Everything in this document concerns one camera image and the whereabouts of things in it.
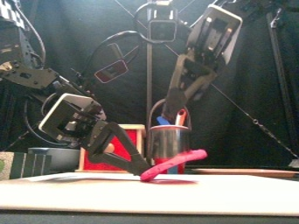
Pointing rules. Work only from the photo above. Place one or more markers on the silver frame bracket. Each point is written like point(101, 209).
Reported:
point(294, 163)

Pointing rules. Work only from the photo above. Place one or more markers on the black frame pole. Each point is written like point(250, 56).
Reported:
point(149, 87)

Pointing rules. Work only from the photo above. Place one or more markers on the grey-blue bowl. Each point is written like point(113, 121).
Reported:
point(64, 159)

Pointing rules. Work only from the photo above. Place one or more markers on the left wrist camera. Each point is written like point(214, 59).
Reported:
point(113, 71)

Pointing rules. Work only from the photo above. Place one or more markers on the black slanted frame strut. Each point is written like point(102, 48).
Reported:
point(282, 87)

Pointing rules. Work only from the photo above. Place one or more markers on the blue toy utensil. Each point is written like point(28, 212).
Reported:
point(163, 121)

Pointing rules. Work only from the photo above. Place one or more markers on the dark green block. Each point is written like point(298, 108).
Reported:
point(31, 166)

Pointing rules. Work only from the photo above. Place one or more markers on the red drawer with wooden knob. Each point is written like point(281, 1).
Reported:
point(130, 137)

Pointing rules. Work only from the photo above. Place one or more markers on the red toy utensil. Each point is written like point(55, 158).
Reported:
point(181, 118)

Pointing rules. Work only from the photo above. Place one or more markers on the utensil cup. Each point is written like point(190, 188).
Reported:
point(170, 143)

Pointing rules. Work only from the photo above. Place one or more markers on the wooden drawer box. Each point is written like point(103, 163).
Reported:
point(133, 126)

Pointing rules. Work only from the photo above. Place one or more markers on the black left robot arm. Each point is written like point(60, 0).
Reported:
point(23, 75)

